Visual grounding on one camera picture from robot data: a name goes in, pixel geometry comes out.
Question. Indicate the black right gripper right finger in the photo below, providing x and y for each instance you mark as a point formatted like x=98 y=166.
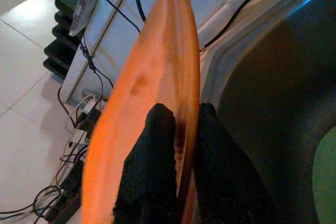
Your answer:
x=220 y=171

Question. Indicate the steel kitchen sink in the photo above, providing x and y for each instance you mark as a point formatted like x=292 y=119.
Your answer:
x=262 y=90

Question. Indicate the white plug adapter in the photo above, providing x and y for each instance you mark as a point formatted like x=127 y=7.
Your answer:
x=89 y=104

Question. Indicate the white router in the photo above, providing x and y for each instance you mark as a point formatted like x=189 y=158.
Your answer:
x=81 y=11

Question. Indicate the black stepped stand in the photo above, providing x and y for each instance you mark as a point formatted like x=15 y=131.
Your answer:
x=63 y=43

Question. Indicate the white power strip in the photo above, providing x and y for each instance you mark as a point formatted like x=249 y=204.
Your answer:
x=74 y=140

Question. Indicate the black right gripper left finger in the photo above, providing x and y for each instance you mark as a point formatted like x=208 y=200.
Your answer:
x=149 y=161

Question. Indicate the orange plate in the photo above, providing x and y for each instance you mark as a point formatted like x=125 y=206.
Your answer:
x=152 y=64

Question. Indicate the pale green dish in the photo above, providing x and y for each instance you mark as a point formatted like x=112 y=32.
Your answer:
x=325 y=176

